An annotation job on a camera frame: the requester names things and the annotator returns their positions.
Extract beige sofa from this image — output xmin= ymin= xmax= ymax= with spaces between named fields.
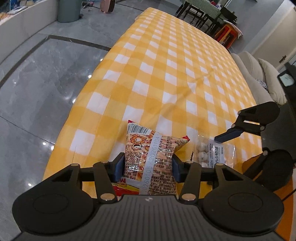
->
xmin=231 ymin=51 xmax=275 ymax=104

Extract grey green trash bin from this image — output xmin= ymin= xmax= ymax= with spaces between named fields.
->
xmin=57 ymin=0 xmax=82 ymax=23

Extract orange stool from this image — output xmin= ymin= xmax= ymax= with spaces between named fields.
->
xmin=214 ymin=22 xmax=243 ymax=49

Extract beige cushion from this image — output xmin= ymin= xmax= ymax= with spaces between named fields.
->
xmin=258 ymin=58 xmax=287 ymax=105

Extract dining table green cloth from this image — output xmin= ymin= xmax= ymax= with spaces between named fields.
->
xmin=175 ymin=1 xmax=237 ymax=32

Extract clear bag white balls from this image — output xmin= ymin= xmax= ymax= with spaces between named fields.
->
xmin=193 ymin=136 xmax=236 ymax=168

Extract orange cardboard box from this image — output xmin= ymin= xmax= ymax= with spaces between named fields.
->
xmin=241 ymin=153 xmax=295 ymax=241

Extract yellow checkered tablecloth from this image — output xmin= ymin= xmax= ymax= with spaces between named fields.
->
xmin=44 ymin=8 xmax=255 ymax=177

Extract white low shelf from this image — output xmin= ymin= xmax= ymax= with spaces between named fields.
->
xmin=0 ymin=0 xmax=58 ymax=61

